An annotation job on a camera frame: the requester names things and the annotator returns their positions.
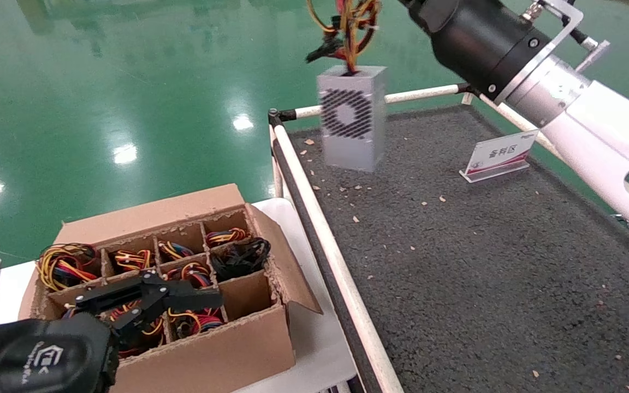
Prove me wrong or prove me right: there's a white cart rail pipe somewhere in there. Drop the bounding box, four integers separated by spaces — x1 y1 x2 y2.
481 94 577 164
293 84 460 121
271 123 404 393

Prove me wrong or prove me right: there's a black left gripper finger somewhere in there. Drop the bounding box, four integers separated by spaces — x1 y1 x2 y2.
74 269 223 350

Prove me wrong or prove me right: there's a power supply with black wires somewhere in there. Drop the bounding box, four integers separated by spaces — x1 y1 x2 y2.
210 237 271 282

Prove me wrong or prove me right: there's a brown cardboard divider box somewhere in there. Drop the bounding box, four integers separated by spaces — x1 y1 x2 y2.
18 184 323 393

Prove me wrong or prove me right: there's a black foam cart mat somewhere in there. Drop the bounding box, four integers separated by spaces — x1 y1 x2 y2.
275 104 629 393

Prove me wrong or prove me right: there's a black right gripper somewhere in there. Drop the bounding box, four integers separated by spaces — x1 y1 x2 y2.
400 0 460 35

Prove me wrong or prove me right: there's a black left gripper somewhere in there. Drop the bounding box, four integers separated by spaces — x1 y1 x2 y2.
0 313 120 393

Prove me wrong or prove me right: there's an acrylic sign with red stripe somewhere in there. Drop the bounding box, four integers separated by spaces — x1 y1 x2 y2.
459 130 539 183

